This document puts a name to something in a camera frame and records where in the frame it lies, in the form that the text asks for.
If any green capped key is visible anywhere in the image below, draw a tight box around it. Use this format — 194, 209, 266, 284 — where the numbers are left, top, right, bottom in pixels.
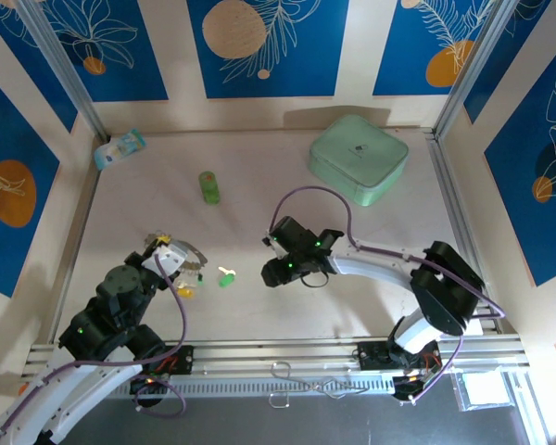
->
216, 265, 238, 289

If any green cylindrical bottle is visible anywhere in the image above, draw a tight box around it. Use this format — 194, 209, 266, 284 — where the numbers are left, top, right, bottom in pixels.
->
198, 170, 221, 205

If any light blue wipes packet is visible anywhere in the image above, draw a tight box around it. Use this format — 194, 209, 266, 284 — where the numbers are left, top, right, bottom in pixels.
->
94, 128, 148, 172

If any mint green zip case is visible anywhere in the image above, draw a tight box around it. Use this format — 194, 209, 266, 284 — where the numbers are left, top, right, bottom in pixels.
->
307, 114, 410, 209

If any clear plastic packet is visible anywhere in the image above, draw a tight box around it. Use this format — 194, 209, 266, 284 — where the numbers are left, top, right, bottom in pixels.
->
449, 372, 514, 413

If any aluminium side rail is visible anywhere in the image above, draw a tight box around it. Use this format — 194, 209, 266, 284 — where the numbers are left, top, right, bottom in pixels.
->
49, 133, 106, 344
423, 128, 501, 335

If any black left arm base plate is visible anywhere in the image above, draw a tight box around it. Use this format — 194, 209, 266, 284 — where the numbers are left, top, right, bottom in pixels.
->
136, 345, 196, 377

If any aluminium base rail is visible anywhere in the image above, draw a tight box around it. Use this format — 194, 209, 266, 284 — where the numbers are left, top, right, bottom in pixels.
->
22, 337, 527, 377

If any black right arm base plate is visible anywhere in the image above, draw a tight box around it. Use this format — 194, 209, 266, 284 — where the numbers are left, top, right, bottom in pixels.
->
357, 341, 446, 372

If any bent metal wire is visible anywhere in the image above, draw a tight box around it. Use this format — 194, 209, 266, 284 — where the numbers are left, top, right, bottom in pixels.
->
267, 361, 373, 410

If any grey slotted cable duct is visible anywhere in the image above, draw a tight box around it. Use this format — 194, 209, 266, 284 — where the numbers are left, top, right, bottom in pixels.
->
78, 374, 399, 401

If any aluminium frame post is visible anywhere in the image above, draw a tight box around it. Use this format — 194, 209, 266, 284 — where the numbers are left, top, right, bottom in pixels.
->
16, 0, 110, 143
433, 0, 520, 140

